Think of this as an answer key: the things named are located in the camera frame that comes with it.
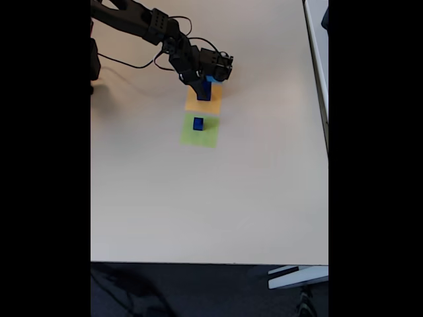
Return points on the black stand leg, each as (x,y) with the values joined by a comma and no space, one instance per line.
(305,303)

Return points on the medium blue cube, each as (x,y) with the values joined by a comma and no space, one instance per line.
(208,92)

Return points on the small blue cube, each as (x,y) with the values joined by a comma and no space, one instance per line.
(198,126)

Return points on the white table foot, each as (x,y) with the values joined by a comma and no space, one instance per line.
(297,279)

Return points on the blue paper square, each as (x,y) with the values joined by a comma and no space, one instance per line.
(215,79)

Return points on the orange paper square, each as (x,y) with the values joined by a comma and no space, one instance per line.
(191,105)

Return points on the white side table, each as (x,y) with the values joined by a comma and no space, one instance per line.
(319,66)

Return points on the dark blue object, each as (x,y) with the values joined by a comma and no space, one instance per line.
(325,18)

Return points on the green paper square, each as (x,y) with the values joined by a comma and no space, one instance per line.
(211,135)

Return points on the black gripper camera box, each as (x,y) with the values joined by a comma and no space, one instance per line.
(185,76)

